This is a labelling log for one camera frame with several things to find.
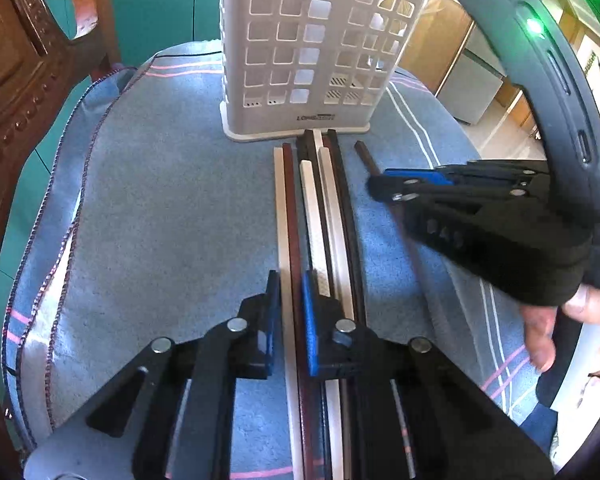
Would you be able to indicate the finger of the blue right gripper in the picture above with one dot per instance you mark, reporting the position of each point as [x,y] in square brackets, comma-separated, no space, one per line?
[429,176]

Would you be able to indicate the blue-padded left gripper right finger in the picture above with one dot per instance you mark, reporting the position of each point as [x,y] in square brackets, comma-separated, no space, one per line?
[330,336]

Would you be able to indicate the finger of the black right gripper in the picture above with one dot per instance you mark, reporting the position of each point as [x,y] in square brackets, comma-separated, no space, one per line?
[391,189]

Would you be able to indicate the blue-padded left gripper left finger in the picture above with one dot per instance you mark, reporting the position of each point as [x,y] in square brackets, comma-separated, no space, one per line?
[255,345]

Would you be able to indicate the cream white chopstick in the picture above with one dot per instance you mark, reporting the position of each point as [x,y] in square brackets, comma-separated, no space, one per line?
[289,343]

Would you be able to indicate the dark red chopstick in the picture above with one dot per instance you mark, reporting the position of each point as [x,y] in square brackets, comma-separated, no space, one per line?
[304,384]

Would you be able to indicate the dark brown chopstick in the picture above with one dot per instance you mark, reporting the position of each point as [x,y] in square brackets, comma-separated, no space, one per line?
[396,213]

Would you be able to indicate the black chopstick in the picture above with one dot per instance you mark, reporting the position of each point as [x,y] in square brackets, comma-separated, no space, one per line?
[349,227]

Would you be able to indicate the blue striped cloth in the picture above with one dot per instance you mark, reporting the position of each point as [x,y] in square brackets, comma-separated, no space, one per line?
[121,356]

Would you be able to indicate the white plastic utensil holder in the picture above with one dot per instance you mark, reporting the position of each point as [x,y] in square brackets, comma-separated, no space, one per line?
[296,65]

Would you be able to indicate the carved wooden chair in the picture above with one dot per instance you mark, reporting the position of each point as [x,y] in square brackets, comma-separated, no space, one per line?
[39,67]

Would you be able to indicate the black tracker mount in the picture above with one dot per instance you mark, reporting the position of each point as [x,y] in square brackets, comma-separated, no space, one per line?
[538,59]

